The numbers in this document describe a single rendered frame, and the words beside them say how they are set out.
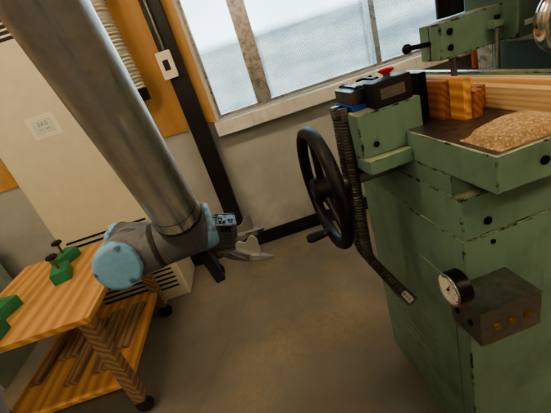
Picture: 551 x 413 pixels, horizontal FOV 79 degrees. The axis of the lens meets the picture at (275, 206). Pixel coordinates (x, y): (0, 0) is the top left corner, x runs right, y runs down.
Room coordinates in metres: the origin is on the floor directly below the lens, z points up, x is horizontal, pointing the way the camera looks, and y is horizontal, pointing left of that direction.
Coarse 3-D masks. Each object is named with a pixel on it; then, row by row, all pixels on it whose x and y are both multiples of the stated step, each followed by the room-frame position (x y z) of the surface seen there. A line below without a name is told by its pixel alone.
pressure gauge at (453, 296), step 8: (440, 272) 0.46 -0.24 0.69; (448, 272) 0.45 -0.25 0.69; (456, 272) 0.45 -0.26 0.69; (440, 280) 0.47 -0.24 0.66; (448, 280) 0.44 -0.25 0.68; (456, 280) 0.43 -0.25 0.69; (464, 280) 0.43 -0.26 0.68; (440, 288) 0.47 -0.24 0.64; (456, 288) 0.42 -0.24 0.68; (464, 288) 0.42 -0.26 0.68; (472, 288) 0.42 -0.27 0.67; (448, 296) 0.45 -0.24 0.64; (456, 296) 0.43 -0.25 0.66; (464, 296) 0.42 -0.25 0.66; (472, 296) 0.42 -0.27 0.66; (456, 304) 0.43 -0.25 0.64; (464, 304) 0.44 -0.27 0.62
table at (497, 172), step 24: (432, 120) 0.64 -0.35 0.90; (456, 120) 0.60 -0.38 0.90; (480, 120) 0.56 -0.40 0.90; (408, 144) 0.63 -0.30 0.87; (432, 144) 0.55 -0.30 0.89; (456, 144) 0.49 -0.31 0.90; (528, 144) 0.41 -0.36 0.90; (360, 168) 0.66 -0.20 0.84; (384, 168) 0.61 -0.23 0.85; (456, 168) 0.49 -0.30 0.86; (480, 168) 0.44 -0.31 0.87; (504, 168) 0.41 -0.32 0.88; (528, 168) 0.41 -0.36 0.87; (504, 192) 0.41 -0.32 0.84
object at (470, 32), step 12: (468, 12) 0.70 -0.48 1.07; (480, 12) 0.69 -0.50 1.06; (492, 12) 0.69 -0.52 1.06; (432, 24) 0.72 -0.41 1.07; (444, 24) 0.68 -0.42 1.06; (456, 24) 0.68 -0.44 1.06; (468, 24) 0.69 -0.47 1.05; (480, 24) 0.69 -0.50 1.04; (420, 36) 0.75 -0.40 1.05; (432, 36) 0.70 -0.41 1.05; (444, 36) 0.68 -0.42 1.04; (456, 36) 0.68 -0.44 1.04; (468, 36) 0.69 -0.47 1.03; (480, 36) 0.69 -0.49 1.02; (492, 36) 0.69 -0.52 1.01; (432, 48) 0.71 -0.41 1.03; (444, 48) 0.68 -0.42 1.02; (456, 48) 0.68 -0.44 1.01; (468, 48) 0.69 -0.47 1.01; (432, 60) 0.71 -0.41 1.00; (456, 60) 0.71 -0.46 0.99
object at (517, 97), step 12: (492, 84) 0.62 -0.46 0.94; (504, 84) 0.59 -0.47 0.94; (516, 84) 0.57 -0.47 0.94; (528, 84) 0.55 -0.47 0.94; (492, 96) 0.60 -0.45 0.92; (504, 96) 0.57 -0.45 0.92; (516, 96) 0.55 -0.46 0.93; (528, 96) 0.53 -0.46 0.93; (540, 96) 0.50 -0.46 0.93; (504, 108) 0.58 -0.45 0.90; (516, 108) 0.55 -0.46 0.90; (528, 108) 0.53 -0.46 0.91; (540, 108) 0.50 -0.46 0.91
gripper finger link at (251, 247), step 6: (252, 240) 0.67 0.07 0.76; (240, 246) 0.68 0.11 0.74; (246, 246) 0.67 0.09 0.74; (252, 246) 0.67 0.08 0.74; (258, 246) 0.66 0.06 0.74; (246, 252) 0.67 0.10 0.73; (252, 252) 0.67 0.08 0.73; (258, 252) 0.66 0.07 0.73; (264, 252) 0.67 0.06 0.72; (252, 258) 0.66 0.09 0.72; (258, 258) 0.66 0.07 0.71; (264, 258) 0.65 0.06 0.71; (270, 258) 0.66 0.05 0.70
